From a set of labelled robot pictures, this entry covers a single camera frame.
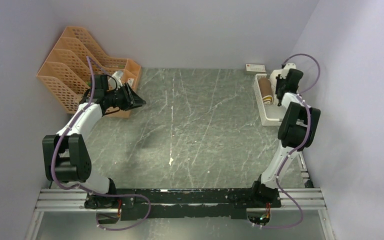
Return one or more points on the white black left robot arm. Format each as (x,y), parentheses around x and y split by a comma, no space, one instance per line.
(66,159)

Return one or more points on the white red small box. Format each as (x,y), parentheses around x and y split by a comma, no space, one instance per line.
(255,68)

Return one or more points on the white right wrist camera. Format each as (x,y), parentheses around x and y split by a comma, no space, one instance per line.
(288,66)

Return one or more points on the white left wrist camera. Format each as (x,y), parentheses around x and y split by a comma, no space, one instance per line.
(118,75)

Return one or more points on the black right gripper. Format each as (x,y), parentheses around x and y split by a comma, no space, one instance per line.
(279,79)

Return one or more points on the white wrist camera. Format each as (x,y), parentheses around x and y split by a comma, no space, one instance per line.
(288,66)
(118,75)

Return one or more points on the white terry towel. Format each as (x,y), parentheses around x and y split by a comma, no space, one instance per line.
(273,80)

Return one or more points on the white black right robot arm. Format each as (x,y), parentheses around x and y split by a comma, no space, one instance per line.
(297,123)

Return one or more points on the yellow brown bear towel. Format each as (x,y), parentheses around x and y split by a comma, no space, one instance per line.
(265,91)

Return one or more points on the orange plastic file organizer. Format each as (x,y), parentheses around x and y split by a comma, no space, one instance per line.
(66,72)

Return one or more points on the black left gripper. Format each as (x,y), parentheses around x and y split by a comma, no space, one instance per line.
(132,100)

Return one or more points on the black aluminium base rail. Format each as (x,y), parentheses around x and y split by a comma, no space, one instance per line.
(135,204)

